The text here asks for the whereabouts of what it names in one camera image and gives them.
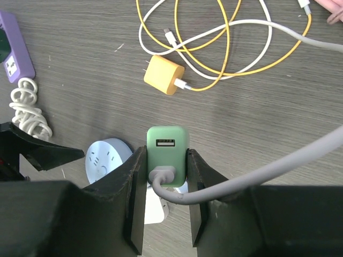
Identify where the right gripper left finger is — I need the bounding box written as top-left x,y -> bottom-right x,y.
1,147 -> 147,256

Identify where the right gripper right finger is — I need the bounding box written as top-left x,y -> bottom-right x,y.
186,148 -> 343,257

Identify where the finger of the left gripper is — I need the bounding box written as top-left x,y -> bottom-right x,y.
1,122 -> 85,182

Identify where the white cord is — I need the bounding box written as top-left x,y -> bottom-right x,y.
9,77 -> 53,141

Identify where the purple power strip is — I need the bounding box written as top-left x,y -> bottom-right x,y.
1,10 -> 35,84

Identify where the round blue power strip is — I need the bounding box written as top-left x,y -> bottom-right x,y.
85,138 -> 133,184

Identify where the white charger cable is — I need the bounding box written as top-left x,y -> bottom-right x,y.
138,0 -> 343,206

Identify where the green charger plug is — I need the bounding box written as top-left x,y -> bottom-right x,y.
146,126 -> 189,187

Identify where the pink cord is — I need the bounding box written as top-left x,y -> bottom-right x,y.
313,0 -> 343,25

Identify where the dark green cube socket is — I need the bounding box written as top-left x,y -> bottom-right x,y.
0,29 -> 11,63

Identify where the yellow charger plug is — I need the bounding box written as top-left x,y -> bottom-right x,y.
144,55 -> 185,95

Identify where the white square charger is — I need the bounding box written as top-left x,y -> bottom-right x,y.
144,186 -> 176,225

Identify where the yellow cable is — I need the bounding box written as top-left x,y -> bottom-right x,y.
135,0 -> 312,92

